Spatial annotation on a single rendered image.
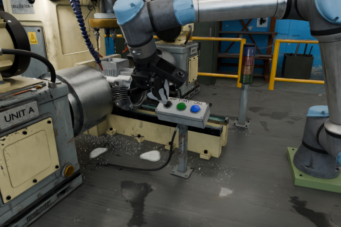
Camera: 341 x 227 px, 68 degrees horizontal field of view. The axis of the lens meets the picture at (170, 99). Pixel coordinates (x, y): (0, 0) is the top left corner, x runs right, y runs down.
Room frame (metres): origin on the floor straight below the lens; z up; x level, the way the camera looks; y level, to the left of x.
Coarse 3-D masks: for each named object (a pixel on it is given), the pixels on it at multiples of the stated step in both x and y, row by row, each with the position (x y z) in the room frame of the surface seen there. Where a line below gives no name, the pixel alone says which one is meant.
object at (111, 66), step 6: (102, 60) 1.21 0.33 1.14; (108, 60) 1.24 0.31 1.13; (114, 60) 1.25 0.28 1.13; (120, 60) 1.23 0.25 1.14; (126, 60) 1.19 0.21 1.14; (96, 66) 1.17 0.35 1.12; (108, 66) 1.14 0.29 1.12; (114, 66) 1.13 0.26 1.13; (120, 66) 1.15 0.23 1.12; (126, 66) 1.19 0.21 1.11; (102, 72) 1.16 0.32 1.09; (108, 72) 1.14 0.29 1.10; (114, 72) 1.13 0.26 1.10
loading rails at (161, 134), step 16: (112, 112) 1.12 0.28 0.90; (128, 112) 1.07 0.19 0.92; (144, 112) 1.08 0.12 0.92; (112, 128) 1.10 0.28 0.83; (128, 128) 1.08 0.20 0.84; (144, 128) 1.04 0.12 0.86; (160, 128) 1.00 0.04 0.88; (192, 128) 0.94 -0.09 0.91; (208, 128) 0.91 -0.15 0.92; (224, 128) 0.98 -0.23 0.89; (176, 144) 0.97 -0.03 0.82; (192, 144) 0.93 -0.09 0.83; (208, 144) 0.90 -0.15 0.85; (224, 144) 0.98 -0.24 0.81
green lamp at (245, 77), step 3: (240, 75) 1.21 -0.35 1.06; (243, 75) 1.19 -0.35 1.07; (246, 75) 1.18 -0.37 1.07; (249, 75) 1.18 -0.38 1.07; (252, 75) 1.19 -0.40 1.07; (240, 78) 1.21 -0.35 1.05; (243, 78) 1.19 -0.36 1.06; (246, 78) 1.18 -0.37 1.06; (249, 78) 1.18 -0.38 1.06; (252, 78) 1.20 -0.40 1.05; (240, 81) 1.21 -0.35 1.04; (243, 81) 1.19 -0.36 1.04; (246, 81) 1.18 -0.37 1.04; (249, 81) 1.18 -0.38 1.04
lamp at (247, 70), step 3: (243, 66) 1.19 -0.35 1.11; (246, 66) 1.18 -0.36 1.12; (249, 66) 1.18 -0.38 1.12; (252, 66) 1.19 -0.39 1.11; (243, 69) 1.19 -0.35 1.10; (246, 69) 1.18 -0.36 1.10; (249, 69) 1.18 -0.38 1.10; (252, 69) 1.19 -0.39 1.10; (243, 72) 1.19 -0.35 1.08; (246, 72) 1.18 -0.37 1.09; (249, 72) 1.18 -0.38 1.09; (252, 72) 1.19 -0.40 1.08
